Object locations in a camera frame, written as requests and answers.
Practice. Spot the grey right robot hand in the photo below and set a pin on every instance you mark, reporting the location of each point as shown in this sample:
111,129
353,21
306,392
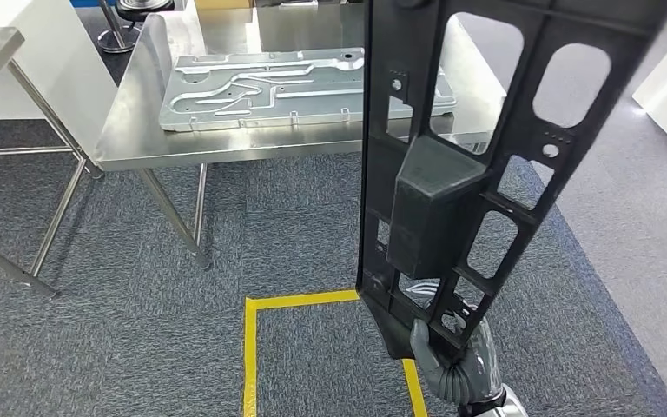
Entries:
460,380

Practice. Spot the black plastic bracket part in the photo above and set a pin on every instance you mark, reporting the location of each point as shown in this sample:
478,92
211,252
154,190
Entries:
437,219

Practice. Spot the stainless steel workbench table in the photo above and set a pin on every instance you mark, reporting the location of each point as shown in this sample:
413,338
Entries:
138,144

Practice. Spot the stamped grey metal plate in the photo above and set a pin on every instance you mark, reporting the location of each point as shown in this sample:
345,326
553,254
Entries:
253,98

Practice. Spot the cardboard box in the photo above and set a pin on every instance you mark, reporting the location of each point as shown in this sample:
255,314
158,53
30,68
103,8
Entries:
224,4

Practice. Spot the black round stool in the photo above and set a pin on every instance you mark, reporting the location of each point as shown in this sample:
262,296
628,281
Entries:
143,6

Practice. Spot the white cabinet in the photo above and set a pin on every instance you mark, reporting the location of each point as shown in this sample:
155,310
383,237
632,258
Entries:
63,57

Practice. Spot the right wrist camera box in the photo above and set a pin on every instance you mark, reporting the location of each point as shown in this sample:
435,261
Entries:
515,406

